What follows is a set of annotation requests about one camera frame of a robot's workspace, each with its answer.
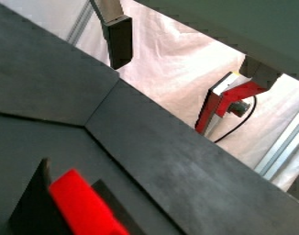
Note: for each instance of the white cloth backdrop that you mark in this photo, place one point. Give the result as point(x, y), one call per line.
point(177, 62)

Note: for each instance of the red double-square block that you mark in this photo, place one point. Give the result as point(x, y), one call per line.
point(82, 208)

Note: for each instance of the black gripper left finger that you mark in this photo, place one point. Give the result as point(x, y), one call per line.
point(116, 25)

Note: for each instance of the aluminium frame profile right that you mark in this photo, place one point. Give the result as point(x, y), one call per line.
point(280, 151)

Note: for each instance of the black curved holder block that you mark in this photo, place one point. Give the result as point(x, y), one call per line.
point(36, 215)

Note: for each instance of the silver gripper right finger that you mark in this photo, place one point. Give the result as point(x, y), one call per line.
point(252, 80)

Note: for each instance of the aluminium frame profile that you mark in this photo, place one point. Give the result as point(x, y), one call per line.
point(280, 151)
point(80, 23)

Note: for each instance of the aluminium frame profile left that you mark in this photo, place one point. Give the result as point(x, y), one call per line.
point(80, 23)

